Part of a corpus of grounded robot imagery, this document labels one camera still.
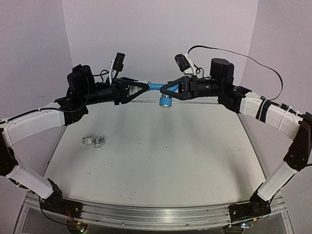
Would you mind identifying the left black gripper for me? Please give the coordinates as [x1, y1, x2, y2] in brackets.
[78, 75, 150, 105]

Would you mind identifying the circuit board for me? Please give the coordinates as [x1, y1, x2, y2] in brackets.
[65, 219, 88, 234]
[240, 218, 259, 230]

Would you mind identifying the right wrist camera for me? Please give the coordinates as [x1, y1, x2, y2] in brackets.
[175, 54, 196, 76]

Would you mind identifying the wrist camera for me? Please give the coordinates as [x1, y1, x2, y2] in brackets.
[108, 52, 126, 84]
[175, 54, 196, 76]

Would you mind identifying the blue water faucet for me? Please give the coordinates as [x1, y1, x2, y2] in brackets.
[148, 82, 179, 108]

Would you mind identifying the left circuit board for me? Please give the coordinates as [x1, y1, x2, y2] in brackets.
[65, 219, 88, 234]

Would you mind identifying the chrome water faucet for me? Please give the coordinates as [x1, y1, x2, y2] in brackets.
[92, 136, 106, 150]

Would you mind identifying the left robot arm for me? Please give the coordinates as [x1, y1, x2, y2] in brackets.
[0, 64, 150, 214]

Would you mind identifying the right circuit board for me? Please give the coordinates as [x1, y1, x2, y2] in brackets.
[240, 218, 259, 230]

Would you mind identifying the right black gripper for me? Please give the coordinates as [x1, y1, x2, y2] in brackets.
[157, 74, 223, 99]

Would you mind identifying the white pipe elbow fitting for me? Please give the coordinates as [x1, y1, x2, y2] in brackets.
[81, 136, 93, 146]

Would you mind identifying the right camera black cable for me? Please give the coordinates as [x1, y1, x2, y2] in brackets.
[187, 45, 285, 100]

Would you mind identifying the small white pipe fitting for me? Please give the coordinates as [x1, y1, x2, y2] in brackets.
[128, 85, 143, 96]

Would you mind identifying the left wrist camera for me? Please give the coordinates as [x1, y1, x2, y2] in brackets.
[108, 52, 126, 84]

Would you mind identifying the aluminium front rail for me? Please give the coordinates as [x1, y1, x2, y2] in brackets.
[24, 193, 292, 232]

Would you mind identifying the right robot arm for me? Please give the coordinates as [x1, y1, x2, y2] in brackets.
[159, 54, 312, 221]

